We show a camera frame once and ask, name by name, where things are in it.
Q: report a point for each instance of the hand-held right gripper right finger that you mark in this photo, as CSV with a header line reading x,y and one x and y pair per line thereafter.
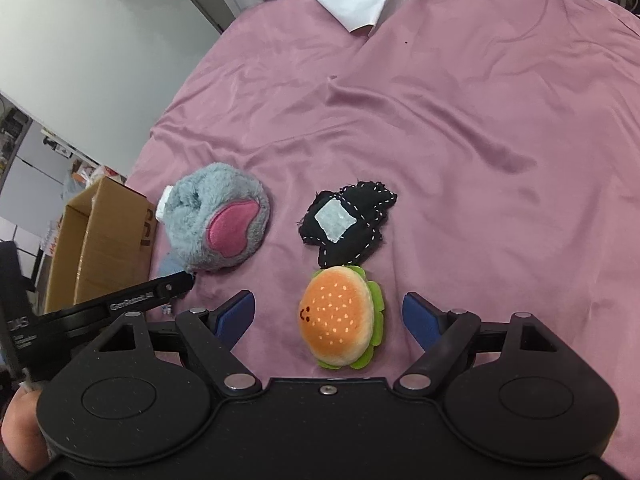
x,y
421,321

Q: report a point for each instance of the black felt toy white patch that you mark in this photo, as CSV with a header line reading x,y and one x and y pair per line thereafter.
x,y
345,230

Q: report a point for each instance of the pink bed sheet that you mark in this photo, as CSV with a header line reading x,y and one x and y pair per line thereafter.
x,y
450,135

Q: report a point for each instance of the brown cardboard box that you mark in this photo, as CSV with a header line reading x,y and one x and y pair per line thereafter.
x,y
100,250

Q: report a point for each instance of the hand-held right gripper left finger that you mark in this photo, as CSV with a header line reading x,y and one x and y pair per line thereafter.
x,y
234,316

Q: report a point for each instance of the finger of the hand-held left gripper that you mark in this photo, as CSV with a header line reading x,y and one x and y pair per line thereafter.
x,y
160,291

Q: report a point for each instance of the hamburger plush toy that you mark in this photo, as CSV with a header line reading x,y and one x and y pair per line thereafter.
x,y
337,317

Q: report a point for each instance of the person's left hand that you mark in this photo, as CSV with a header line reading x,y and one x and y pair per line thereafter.
x,y
20,425

